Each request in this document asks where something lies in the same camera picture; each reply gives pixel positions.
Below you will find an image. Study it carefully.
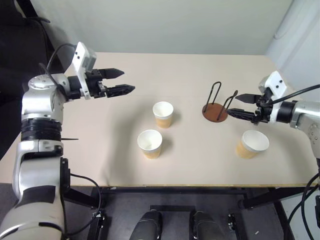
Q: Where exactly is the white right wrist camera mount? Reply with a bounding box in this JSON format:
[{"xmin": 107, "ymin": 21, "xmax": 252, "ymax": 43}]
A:
[{"xmin": 258, "ymin": 70, "xmax": 287, "ymax": 125}]

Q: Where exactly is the white partition panel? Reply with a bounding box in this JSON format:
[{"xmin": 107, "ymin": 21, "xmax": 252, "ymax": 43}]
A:
[{"xmin": 264, "ymin": 0, "xmax": 320, "ymax": 89}]

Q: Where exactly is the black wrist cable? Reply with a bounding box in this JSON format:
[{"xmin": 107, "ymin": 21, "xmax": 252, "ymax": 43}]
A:
[
  {"xmin": 271, "ymin": 84, "xmax": 320, "ymax": 105},
  {"xmin": 38, "ymin": 43, "xmax": 77, "ymax": 97}
]

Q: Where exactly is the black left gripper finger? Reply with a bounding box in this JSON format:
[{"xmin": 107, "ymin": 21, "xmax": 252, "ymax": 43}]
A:
[
  {"xmin": 106, "ymin": 84, "xmax": 136, "ymax": 99},
  {"xmin": 99, "ymin": 67, "xmax": 125, "ymax": 81}
]

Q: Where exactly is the black left elbow cable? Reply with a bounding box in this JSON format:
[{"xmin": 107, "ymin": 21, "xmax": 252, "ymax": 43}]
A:
[{"xmin": 61, "ymin": 171, "xmax": 104, "ymax": 240}]

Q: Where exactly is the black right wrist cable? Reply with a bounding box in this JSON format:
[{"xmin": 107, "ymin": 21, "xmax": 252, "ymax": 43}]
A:
[{"xmin": 271, "ymin": 84, "xmax": 320, "ymax": 105}]

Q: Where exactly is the white and tan paper cup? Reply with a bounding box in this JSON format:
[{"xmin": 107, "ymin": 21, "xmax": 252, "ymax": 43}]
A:
[
  {"xmin": 235, "ymin": 129, "xmax": 270, "ymax": 160},
  {"xmin": 152, "ymin": 101, "xmax": 175, "ymax": 129},
  {"xmin": 136, "ymin": 129, "xmax": 164, "ymax": 160}
]

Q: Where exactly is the black elbow cable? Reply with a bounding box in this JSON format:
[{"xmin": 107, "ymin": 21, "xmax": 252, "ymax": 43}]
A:
[
  {"xmin": 61, "ymin": 171, "xmax": 104, "ymax": 240},
  {"xmin": 286, "ymin": 157, "xmax": 320, "ymax": 240}
]

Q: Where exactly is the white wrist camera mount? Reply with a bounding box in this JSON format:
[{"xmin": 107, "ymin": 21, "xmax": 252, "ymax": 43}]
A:
[
  {"xmin": 70, "ymin": 41, "xmax": 97, "ymax": 101},
  {"xmin": 258, "ymin": 70, "xmax": 287, "ymax": 125}
]

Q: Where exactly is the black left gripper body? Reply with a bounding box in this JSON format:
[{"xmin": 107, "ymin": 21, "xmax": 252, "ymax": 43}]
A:
[{"xmin": 84, "ymin": 69, "xmax": 109, "ymax": 99}]

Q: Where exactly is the black metal table frame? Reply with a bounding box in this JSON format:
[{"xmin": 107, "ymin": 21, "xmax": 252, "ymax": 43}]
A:
[{"xmin": 59, "ymin": 184, "xmax": 319, "ymax": 240}]

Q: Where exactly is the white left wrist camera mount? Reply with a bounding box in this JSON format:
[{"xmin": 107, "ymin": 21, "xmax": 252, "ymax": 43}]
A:
[{"xmin": 70, "ymin": 41, "xmax": 97, "ymax": 101}]

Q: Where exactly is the dark grey rounded shape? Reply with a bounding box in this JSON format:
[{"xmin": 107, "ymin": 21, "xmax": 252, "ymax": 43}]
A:
[
  {"xmin": 190, "ymin": 211, "xmax": 225, "ymax": 240},
  {"xmin": 128, "ymin": 210, "xmax": 165, "ymax": 240}
]

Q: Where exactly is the black right elbow cable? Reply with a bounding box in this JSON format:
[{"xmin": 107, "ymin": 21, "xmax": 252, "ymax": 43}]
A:
[{"xmin": 286, "ymin": 157, "xmax": 320, "ymax": 240}]

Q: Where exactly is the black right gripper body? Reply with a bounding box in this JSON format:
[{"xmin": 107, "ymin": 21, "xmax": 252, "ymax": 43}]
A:
[{"xmin": 252, "ymin": 88, "xmax": 274, "ymax": 125}]

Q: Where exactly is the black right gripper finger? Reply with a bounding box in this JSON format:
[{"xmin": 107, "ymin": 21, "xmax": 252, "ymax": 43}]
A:
[
  {"xmin": 234, "ymin": 93, "xmax": 261, "ymax": 105},
  {"xmin": 225, "ymin": 108, "xmax": 258, "ymax": 122}
]

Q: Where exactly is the brown cup holder stand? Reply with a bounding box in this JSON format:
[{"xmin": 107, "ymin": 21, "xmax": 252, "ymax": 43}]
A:
[{"xmin": 201, "ymin": 81, "xmax": 239, "ymax": 124}]

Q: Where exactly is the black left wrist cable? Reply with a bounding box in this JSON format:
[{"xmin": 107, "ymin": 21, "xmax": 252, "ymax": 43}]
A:
[{"xmin": 38, "ymin": 43, "xmax": 77, "ymax": 97}]

